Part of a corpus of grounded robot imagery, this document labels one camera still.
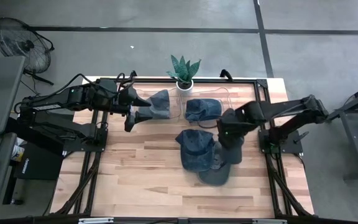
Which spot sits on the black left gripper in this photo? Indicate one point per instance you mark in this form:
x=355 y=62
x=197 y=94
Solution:
x=126 y=99

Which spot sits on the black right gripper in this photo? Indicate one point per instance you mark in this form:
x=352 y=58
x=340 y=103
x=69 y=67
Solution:
x=232 y=137

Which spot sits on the blue denim baseball cap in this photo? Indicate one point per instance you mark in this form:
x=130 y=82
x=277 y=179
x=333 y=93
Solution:
x=235 y=156
x=194 y=149
x=202 y=109

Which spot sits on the grey denim baseball cap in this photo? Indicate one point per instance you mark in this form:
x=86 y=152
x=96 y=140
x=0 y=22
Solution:
x=160 y=102
x=216 y=177

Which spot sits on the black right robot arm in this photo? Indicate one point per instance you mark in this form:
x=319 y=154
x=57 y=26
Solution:
x=278 y=109

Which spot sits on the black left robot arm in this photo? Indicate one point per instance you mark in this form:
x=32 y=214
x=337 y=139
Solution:
x=51 y=101

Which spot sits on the clear plastic bin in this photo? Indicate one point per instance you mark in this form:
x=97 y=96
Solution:
x=228 y=102
x=179 y=115

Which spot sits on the green plant in white pot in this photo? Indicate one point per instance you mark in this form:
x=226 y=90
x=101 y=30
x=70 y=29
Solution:
x=183 y=73

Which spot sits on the black controller box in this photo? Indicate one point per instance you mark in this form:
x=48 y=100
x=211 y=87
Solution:
x=39 y=161

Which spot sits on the black metal stand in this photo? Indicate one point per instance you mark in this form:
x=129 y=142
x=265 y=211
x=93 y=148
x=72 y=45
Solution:
x=354 y=140

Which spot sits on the white and yellow packet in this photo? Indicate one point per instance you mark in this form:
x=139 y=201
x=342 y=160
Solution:
x=18 y=152

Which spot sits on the black floor fan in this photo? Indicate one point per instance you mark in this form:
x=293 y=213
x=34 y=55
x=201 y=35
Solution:
x=20 y=43

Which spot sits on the black aluminium table frame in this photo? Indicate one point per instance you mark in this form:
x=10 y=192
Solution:
x=244 y=81

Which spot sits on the silver rail bracket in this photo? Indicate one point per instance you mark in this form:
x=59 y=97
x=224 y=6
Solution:
x=95 y=220
x=269 y=221

